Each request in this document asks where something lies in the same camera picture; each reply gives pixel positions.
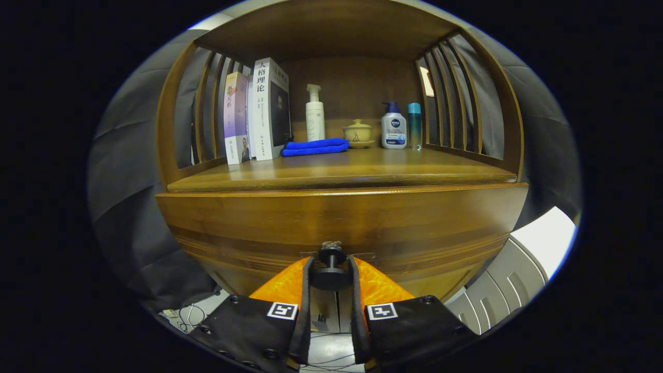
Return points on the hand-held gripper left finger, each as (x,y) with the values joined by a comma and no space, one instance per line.
(303,331)

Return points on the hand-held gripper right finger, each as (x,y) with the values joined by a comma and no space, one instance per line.
(357,331)

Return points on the black drawer knob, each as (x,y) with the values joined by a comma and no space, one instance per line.
(331,277)

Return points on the wooden drawer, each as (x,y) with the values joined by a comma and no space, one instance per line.
(336,217)

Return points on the wooden cabinet door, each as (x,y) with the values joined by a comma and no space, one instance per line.
(345,311)
(323,303)

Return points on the wooden countertop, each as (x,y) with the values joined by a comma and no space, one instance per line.
(352,168)

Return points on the wooden cabinet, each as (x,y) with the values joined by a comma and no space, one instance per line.
(352,88)

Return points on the blue folded cloth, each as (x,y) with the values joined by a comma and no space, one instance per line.
(316,147)

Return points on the yellow lidded teacup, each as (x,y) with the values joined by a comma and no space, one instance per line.
(357,132)

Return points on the white bottle with blue cap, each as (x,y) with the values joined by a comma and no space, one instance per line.
(393,129)

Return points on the white pump bottle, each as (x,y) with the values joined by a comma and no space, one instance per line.
(315,122)

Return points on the teal bottle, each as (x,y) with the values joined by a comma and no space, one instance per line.
(414,127)

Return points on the thick white book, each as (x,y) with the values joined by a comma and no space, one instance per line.
(261,114)

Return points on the purple book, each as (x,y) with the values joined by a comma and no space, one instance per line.
(235,119)

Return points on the thin white book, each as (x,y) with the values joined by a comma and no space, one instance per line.
(250,114)

